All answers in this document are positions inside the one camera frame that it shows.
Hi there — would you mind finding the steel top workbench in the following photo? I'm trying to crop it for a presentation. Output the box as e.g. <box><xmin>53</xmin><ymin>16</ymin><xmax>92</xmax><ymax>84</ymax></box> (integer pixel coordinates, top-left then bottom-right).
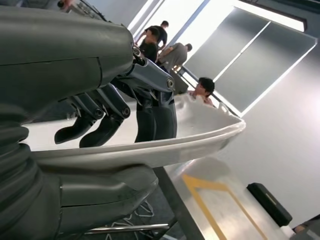
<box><xmin>152</xmin><ymin>157</ymin><xmax>296</xmax><ymax>240</ymax></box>

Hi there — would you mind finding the black hard carry case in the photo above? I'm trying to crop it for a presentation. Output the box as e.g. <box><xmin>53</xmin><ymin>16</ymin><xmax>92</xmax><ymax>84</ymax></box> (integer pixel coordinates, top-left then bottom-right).
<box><xmin>246</xmin><ymin>182</ymin><xmax>293</xmax><ymax>228</ymax></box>

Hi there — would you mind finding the person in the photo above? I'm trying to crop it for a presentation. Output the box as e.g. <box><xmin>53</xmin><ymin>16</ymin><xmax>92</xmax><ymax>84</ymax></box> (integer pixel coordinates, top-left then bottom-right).
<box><xmin>157</xmin><ymin>42</ymin><xmax>193</xmax><ymax>72</ymax></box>
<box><xmin>134</xmin><ymin>20</ymin><xmax>169</xmax><ymax>51</ymax></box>
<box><xmin>187</xmin><ymin>76</ymin><xmax>216</xmax><ymax>108</ymax></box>
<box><xmin>138</xmin><ymin>27</ymin><xmax>161</xmax><ymax>64</ymax></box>

